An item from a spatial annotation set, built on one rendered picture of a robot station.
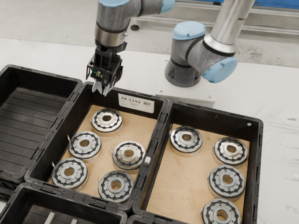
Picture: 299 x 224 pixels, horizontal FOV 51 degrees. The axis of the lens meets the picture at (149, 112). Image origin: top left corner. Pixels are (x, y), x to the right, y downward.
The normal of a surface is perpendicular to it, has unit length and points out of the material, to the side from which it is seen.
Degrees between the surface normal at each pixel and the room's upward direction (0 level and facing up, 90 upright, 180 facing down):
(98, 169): 0
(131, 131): 0
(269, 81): 0
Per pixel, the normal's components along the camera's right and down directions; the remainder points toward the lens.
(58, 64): 0.01, -0.65
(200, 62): -0.80, 0.21
